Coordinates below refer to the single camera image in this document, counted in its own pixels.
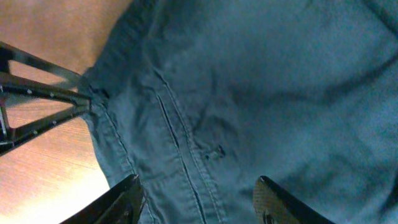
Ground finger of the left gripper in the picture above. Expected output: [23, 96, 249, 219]
[1, 42, 91, 156]

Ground navy blue shorts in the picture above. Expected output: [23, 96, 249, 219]
[78, 0, 397, 223]

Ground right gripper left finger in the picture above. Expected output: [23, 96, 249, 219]
[62, 174, 144, 224]

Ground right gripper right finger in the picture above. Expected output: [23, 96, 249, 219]
[253, 175, 335, 224]

